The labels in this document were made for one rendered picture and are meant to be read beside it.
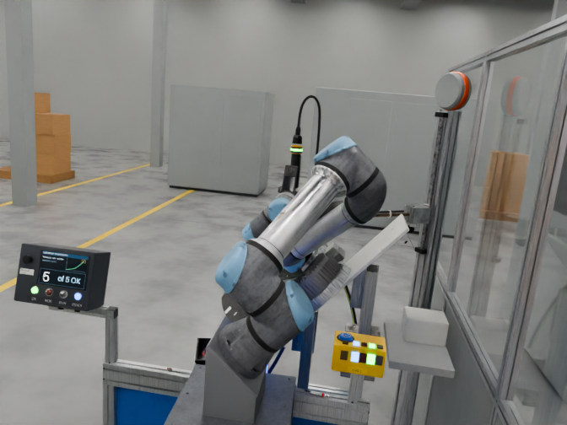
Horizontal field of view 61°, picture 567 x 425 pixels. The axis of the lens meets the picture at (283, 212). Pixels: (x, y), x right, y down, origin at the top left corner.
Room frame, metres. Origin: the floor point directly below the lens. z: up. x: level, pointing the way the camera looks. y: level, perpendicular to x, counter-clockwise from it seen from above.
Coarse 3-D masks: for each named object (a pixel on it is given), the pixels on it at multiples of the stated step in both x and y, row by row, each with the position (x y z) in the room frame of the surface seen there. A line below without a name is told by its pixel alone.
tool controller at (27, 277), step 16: (32, 256) 1.49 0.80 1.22; (48, 256) 1.49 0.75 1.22; (64, 256) 1.48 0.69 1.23; (80, 256) 1.48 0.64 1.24; (96, 256) 1.48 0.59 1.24; (32, 272) 1.48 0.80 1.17; (64, 272) 1.47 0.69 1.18; (80, 272) 1.46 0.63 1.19; (96, 272) 1.48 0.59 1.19; (16, 288) 1.47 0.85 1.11; (64, 288) 1.45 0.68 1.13; (80, 288) 1.45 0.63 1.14; (96, 288) 1.48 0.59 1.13; (48, 304) 1.45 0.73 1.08; (64, 304) 1.44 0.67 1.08; (80, 304) 1.43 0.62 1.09; (96, 304) 1.48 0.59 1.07
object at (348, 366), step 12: (336, 336) 1.40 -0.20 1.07; (360, 336) 1.42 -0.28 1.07; (372, 336) 1.42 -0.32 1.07; (336, 348) 1.35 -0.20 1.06; (348, 348) 1.35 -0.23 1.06; (360, 348) 1.34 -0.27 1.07; (372, 348) 1.35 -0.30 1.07; (384, 348) 1.35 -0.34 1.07; (336, 360) 1.35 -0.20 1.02; (348, 360) 1.35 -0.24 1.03; (384, 360) 1.33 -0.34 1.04; (348, 372) 1.35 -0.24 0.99; (360, 372) 1.34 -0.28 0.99; (372, 372) 1.34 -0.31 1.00
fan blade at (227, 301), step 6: (228, 294) 1.89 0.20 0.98; (222, 300) 1.89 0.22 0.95; (228, 300) 1.86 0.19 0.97; (234, 300) 1.83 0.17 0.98; (222, 306) 1.86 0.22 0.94; (228, 306) 1.83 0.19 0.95; (234, 306) 1.81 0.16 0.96; (240, 306) 1.79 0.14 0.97; (228, 312) 1.80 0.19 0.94; (234, 312) 1.78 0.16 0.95; (240, 312) 1.77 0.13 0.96; (246, 312) 1.76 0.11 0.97; (234, 318) 1.76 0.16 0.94; (240, 318) 1.74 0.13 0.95
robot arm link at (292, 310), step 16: (288, 288) 1.10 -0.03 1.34; (272, 304) 1.07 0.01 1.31; (288, 304) 1.07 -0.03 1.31; (304, 304) 1.10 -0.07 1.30; (256, 320) 1.09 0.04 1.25; (272, 320) 1.07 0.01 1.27; (288, 320) 1.07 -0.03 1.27; (304, 320) 1.07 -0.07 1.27; (272, 336) 1.07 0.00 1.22; (288, 336) 1.08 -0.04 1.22
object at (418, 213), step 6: (426, 204) 2.09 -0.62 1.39; (408, 210) 2.05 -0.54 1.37; (414, 210) 2.02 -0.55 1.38; (420, 210) 2.04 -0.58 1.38; (426, 210) 2.05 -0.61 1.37; (408, 216) 2.05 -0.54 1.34; (414, 216) 2.02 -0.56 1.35; (420, 216) 2.04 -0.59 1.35; (426, 216) 2.05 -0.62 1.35; (408, 222) 2.04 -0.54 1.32; (414, 222) 2.03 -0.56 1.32; (420, 222) 2.04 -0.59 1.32; (426, 222) 2.06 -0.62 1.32
